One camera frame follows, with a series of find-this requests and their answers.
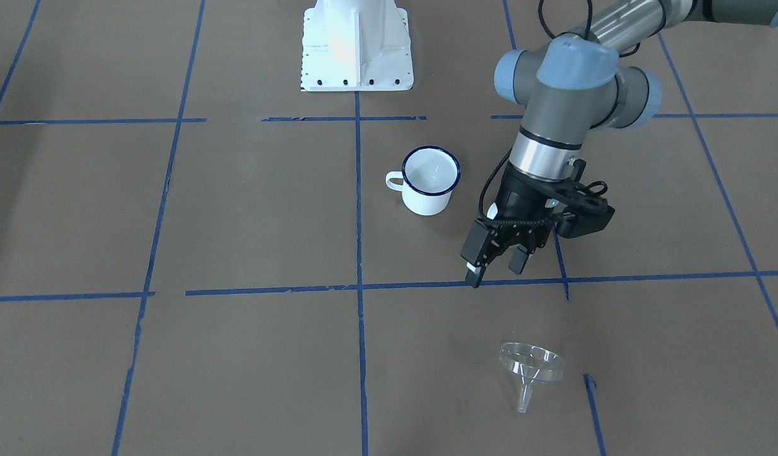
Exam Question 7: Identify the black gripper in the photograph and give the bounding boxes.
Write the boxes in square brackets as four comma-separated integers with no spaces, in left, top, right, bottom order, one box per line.
[460,167,554,288]

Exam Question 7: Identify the clear plastic funnel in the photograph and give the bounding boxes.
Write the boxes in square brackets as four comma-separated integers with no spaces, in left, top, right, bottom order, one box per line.
[498,341,566,414]

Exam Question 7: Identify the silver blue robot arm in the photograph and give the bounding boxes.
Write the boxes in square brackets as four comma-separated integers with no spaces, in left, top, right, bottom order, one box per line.
[461,1,778,288]

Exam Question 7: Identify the white enamel cup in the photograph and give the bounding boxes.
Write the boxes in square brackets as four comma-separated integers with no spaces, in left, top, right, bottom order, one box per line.
[385,146,461,217]

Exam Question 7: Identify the blue tape grid lines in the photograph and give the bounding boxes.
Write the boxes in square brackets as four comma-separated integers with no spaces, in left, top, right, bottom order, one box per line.
[0,1,778,455]

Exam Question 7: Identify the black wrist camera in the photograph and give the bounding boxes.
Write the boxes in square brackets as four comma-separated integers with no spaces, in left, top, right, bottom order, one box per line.
[549,158,615,239]

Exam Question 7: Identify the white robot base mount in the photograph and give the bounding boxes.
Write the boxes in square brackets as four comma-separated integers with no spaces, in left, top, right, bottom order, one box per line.
[300,1,415,92]

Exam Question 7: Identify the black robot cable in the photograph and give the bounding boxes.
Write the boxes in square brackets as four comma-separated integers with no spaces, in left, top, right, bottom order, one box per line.
[538,0,643,59]

